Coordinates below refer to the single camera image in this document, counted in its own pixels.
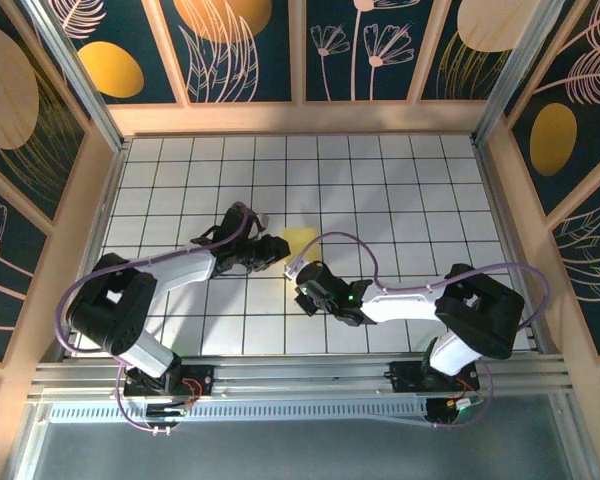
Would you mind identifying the grey metal sheet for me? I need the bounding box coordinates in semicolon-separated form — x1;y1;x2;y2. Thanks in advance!
29;422;571;480

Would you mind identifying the aluminium side rail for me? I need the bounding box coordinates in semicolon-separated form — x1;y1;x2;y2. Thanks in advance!
472;139;556;356
54;139;131;364

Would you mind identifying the grey slotted cable duct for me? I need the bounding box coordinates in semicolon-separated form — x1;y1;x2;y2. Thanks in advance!
47;402;431;426

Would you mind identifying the small circuit board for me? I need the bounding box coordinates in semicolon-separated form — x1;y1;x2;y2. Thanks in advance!
447;394;485;412

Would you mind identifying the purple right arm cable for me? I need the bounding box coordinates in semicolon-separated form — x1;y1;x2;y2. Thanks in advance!
292;231;552;431

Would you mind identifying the aluminium corner post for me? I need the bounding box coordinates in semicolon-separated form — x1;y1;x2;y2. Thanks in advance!
472;0;581;146
19;0;131;154

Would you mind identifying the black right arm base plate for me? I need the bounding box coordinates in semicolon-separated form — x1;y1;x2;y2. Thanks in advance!
389;358;481;394

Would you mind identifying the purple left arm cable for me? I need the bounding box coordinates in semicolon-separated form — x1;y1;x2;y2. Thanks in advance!
53;201;261;435

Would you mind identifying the yellow paper sheet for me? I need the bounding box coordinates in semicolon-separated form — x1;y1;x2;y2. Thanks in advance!
281;226;319;280

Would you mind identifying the aluminium rail beam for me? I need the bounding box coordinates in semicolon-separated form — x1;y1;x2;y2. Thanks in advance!
27;354;574;402

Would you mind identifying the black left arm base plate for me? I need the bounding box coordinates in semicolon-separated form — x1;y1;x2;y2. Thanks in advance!
122;363;216;399

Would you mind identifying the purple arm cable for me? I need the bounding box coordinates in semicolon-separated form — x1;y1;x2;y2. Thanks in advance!
53;201;261;435
292;231;552;431

